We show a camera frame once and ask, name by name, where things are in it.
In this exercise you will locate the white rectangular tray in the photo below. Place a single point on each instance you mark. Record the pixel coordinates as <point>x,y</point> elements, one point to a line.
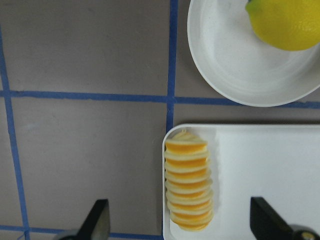
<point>279,162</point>

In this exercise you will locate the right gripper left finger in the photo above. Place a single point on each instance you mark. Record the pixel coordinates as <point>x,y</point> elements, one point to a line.
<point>96,226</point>

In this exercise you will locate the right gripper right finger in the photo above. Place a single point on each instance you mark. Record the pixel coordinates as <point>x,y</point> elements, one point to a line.
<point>267,224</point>

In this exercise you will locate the white plate under lemon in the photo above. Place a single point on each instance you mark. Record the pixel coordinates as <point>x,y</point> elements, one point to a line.
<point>238,65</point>

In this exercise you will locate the yellow lemon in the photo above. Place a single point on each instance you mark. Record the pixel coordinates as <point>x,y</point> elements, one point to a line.
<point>290,25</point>

